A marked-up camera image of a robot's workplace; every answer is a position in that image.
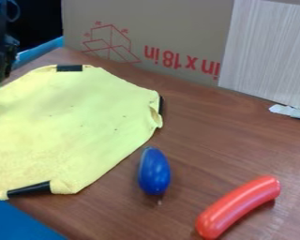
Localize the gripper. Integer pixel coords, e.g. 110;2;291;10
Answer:
0;33;22;84

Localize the yellow cloth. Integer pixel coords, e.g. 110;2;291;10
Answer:
0;64;166;202

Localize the cardboard box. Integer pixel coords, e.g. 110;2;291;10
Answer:
59;0;238;87

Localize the blue toy eggplant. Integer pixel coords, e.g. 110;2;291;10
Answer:
137;146;173;197

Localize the white board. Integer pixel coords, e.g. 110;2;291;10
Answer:
217;0;300;113

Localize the red toy sausage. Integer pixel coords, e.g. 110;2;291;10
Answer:
193;175;283;240

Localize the white paper scrap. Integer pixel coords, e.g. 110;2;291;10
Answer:
267;103;300;121

